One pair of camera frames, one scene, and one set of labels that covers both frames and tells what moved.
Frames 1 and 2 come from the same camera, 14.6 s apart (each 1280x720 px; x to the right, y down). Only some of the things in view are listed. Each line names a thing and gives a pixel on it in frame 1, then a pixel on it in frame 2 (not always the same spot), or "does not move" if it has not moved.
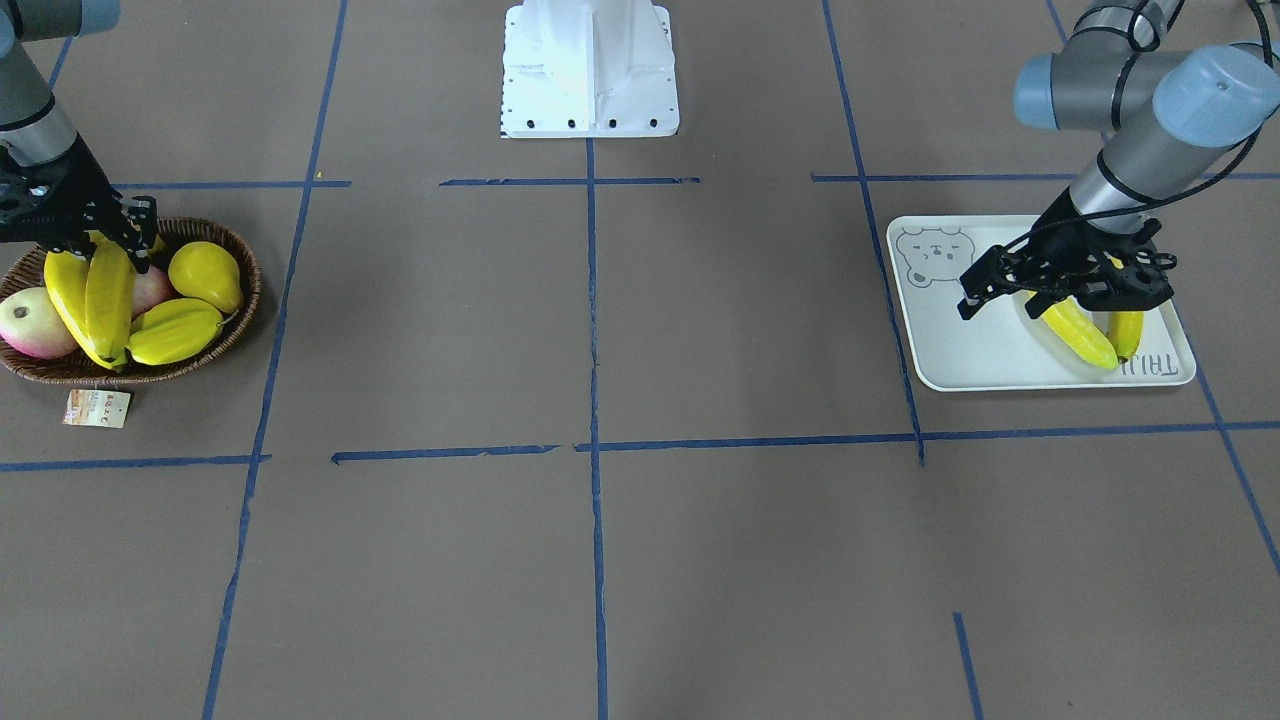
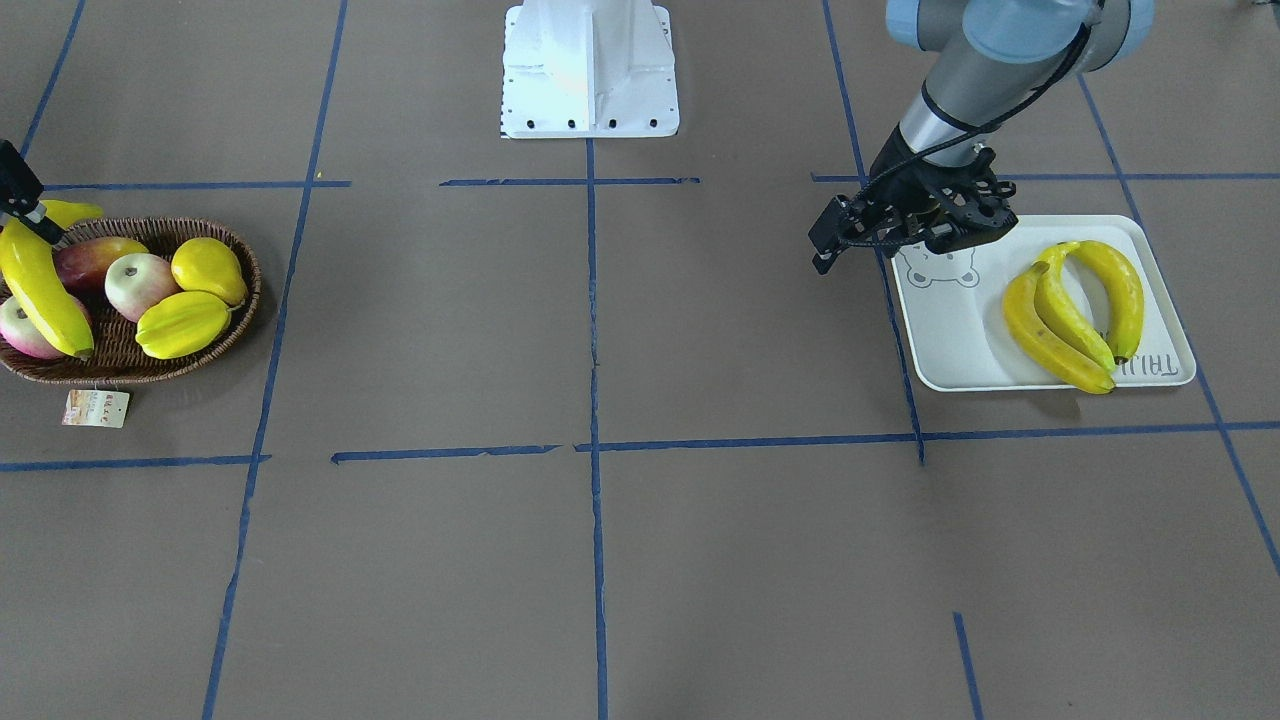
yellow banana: x=111 y=296 -> x=1043 y=345
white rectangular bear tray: x=1006 y=344 does not move
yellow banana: x=96 y=295 -> x=27 y=252
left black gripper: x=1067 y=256 -> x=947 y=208
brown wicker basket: x=172 y=235 does not move
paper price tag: x=97 y=408 does not move
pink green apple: x=30 y=322 does not move
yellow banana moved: x=1073 y=324 does not move
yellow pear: x=208 y=271 does not move
